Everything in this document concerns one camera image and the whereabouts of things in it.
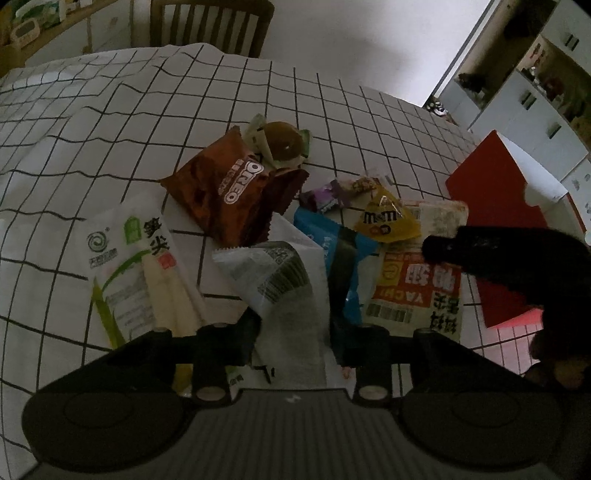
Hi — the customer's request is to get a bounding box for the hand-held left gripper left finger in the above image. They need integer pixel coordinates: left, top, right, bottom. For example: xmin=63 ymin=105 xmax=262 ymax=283
xmin=111 ymin=318 xmax=264 ymax=407

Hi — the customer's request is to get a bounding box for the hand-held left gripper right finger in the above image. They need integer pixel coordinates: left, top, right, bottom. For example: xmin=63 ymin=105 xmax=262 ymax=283
xmin=329 ymin=320 xmax=481 ymax=405

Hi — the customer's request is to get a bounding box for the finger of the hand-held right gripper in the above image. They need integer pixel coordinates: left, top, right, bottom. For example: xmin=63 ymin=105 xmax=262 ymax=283
xmin=422 ymin=225 xmax=552 ymax=296

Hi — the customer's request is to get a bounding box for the white snack packet with barcode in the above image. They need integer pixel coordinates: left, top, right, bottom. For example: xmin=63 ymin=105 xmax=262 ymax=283
xmin=212 ymin=213 xmax=331 ymax=387

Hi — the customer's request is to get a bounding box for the white orange snack packet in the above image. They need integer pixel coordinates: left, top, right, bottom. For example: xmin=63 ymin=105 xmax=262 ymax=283
xmin=365 ymin=199 xmax=470 ymax=345

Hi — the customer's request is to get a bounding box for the red cardboard box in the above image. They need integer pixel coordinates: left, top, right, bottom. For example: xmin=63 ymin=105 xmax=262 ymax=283
xmin=445 ymin=130 xmax=591 ymax=377

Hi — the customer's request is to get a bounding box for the yellow candy packet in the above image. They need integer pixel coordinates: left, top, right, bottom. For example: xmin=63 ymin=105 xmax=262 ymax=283
xmin=353 ymin=186 xmax=422 ymax=243

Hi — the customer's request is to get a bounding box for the blue snack packet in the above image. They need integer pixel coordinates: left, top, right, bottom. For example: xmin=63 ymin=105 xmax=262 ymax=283
xmin=293 ymin=206 xmax=382 ymax=370

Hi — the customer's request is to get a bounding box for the white green bamboo shoot packet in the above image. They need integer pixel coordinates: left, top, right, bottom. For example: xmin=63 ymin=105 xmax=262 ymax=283
xmin=78 ymin=193 xmax=209 ymax=393

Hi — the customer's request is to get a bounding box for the brown cookie packet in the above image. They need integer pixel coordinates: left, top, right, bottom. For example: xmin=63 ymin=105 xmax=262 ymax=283
xmin=159 ymin=124 xmax=310 ymax=248

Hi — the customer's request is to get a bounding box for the small beige candy bar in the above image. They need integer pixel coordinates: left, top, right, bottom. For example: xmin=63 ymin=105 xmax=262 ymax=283
xmin=351 ymin=174 xmax=393 ymax=195

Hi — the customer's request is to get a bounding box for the purple candy wrapper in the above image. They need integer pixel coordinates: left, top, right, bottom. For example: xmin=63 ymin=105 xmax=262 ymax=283
xmin=299 ymin=181 xmax=356 ymax=213

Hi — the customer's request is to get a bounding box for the round brown pastry in wrapper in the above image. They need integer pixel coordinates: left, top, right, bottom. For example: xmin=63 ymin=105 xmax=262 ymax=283
xmin=245 ymin=114 xmax=313 ymax=171

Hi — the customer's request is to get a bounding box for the white black checkered tablecloth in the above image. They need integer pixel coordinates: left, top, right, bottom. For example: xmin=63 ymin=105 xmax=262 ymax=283
xmin=0 ymin=43 xmax=591 ymax=480

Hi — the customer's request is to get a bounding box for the brown wooden chair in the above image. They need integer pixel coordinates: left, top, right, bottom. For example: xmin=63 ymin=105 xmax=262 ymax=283
xmin=150 ymin=0 xmax=275 ymax=59

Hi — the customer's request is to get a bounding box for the wooden sideboard with white doors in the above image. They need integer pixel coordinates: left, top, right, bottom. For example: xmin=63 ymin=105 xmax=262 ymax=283
xmin=0 ymin=0 xmax=153 ymax=78

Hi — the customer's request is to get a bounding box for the white kitchen timer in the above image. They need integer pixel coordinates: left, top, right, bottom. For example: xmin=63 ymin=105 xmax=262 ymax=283
xmin=10 ymin=19 xmax=36 ymax=47

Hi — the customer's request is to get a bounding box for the green white box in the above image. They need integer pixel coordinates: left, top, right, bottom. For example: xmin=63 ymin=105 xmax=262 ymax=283
xmin=9 ymin=0 xmax=68 ymax=22

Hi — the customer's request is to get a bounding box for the white wall cabinet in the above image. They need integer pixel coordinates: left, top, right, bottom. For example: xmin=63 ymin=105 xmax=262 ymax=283
xmin=436 ymin=0 xmax=591 ymax=185

